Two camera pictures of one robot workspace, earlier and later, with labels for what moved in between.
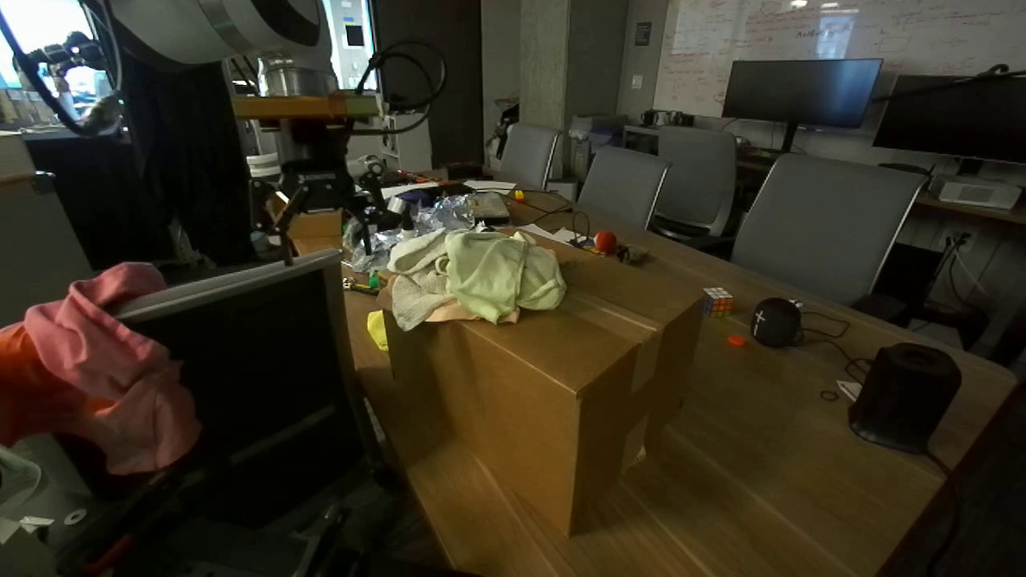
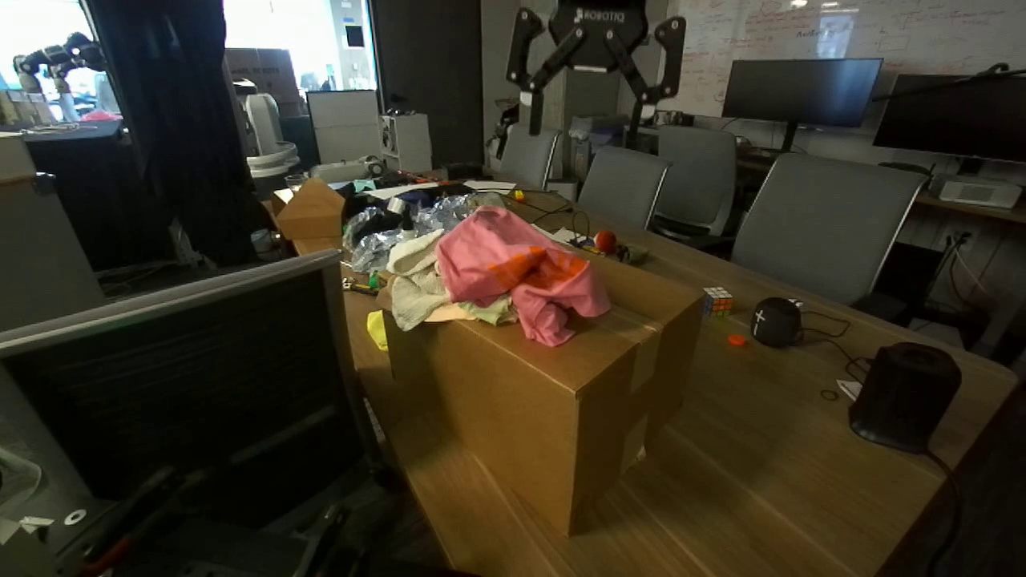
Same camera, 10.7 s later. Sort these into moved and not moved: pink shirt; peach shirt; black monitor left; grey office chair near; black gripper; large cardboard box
Moved: black gripper; pink shirt
Not moved: grey office chair near; large cardboard box; black monitor left; peach shirt
